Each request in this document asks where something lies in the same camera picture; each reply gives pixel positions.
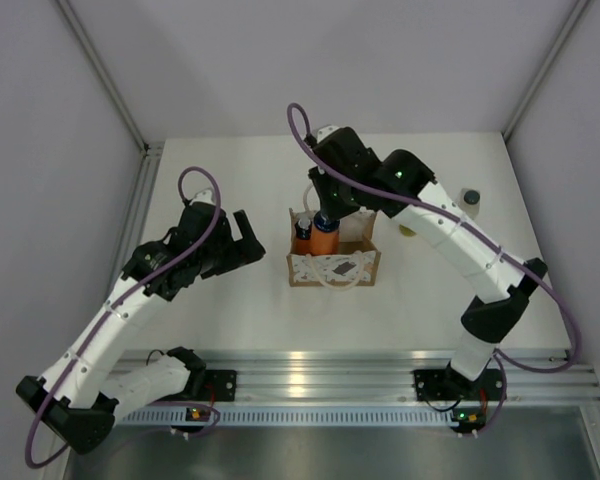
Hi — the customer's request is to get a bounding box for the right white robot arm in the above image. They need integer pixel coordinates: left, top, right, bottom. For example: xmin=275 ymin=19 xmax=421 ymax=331
xmin=303 ymin=126 xmax=547 ymax=398

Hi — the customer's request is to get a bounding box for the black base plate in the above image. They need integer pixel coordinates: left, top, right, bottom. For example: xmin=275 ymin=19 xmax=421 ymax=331
xmin=199 ymin=370 xmax=237 ymax=403
xmin=413 ymin=368 xmax=463 ymax=402

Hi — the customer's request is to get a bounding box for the light blue pump bottle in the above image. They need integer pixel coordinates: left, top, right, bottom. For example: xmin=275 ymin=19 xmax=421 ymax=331
xmin=309 ymin=211 xmax=340 ymax=256

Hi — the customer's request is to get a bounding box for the burlap canvas tote bag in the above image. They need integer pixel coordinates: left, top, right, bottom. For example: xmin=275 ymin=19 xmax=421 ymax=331
xmin=286 ymin=185 xmax=381 ymax=291

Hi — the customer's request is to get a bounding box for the dark blue rear pump bottle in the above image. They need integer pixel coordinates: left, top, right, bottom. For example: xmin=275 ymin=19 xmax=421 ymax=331
xmin=293 ymin=215 xmax=312 ymax=255

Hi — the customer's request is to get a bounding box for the purple cable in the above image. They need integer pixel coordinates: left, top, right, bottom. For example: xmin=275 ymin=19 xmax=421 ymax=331
xmin=25 ymin=167 xmax=224 ymax=469
xmin=286 ymin=103 xmax=581 ymax=372

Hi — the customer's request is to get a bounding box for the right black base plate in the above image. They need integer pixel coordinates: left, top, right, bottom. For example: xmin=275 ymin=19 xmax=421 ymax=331
xmin=413 ymin=368 xmax=463 ymax=402

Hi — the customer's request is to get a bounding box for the slotted grey cable duct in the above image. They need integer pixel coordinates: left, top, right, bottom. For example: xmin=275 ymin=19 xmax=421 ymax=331
xmin=121 ymin=406 xmax=478 ymax=427

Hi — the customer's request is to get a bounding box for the yellow bottle red cap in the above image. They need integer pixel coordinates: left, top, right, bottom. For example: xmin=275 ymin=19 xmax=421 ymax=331
xmin=399 ymin=225 xmax=416 ymax=237

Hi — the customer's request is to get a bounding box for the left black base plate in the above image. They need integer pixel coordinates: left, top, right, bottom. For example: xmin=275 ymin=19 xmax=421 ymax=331
xmin=199 ymin=370 xmax=237 ymax=403

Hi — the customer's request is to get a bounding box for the right aluminium frame post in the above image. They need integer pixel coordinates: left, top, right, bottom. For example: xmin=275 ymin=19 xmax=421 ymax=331
xmin=501 ymin=0 xmax=594 ymax=143

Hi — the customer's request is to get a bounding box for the aluminium mounting rail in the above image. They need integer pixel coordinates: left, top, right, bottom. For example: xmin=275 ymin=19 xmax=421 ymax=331
xmin=104 ymin=349 xmax=600 ymax=404

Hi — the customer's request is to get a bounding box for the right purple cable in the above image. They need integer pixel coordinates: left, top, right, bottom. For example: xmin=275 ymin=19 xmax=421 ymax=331
xmin=286 ymin=103 xmax=581 ymax=372

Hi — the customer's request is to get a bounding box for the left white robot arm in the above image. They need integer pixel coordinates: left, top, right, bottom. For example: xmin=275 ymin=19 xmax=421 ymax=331
xmin=16 ymin=189 xmax=266 ymax=455

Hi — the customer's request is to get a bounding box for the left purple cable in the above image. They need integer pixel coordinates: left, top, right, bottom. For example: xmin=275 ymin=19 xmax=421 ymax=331
xmin=25 ymin=167 xmax=224 ymax=469

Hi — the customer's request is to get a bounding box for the left aluminium frame post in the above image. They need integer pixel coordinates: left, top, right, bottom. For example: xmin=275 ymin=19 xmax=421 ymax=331
xmin=52 ymin=0 xmax=148 ymax=154

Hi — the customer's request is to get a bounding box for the aluminium frame post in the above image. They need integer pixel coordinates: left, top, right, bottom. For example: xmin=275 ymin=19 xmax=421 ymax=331
xmin=52 ymin=0 xmax=148 ymax=154
xmin=501 ymin=0 xmax=594 ymax=143

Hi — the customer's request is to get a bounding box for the clear bottle grey cap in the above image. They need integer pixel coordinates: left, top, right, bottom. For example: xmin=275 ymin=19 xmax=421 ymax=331
xmin=458 ymin=188 xmax=481 ymax=220

